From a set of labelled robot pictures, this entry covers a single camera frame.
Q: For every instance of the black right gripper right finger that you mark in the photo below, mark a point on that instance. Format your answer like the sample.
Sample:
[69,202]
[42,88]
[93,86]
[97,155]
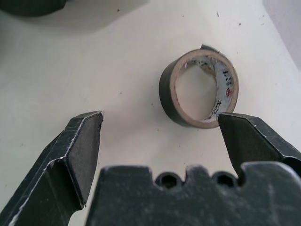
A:
[256,141]

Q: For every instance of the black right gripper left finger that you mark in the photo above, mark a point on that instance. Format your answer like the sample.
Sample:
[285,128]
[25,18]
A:
[58,164]

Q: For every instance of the black electrical tape roll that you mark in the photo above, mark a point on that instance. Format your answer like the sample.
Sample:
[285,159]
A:
[167,94]

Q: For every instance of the black plastic tool case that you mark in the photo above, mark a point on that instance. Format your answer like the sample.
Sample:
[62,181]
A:
[30,7]

